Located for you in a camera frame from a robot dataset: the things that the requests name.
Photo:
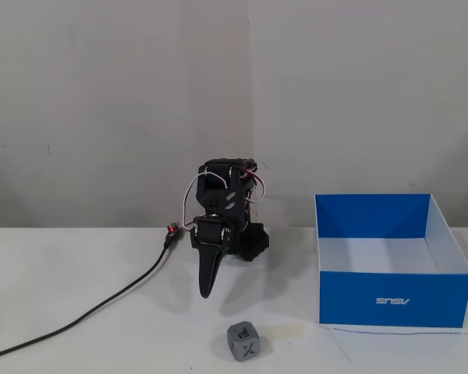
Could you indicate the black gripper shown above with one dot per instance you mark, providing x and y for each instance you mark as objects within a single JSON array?
[{"x": 209, "y": 236}]

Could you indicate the clear tape strip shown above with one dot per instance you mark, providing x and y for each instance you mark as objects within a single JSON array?
[{"x": 286, "y": 331}]

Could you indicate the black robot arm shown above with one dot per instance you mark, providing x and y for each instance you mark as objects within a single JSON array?
[{"x": 218, "y": 195}]

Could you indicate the blue and white cardboard box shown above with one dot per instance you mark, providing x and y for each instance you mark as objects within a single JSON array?
[{"x": 394, "y": 300}]

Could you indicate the small board with red LED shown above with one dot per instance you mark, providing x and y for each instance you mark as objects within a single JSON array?
[{"x": 172, "y": 230}]

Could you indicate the gray lettered block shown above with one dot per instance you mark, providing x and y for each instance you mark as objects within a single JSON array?
[{"x": 242, "y": 343}]

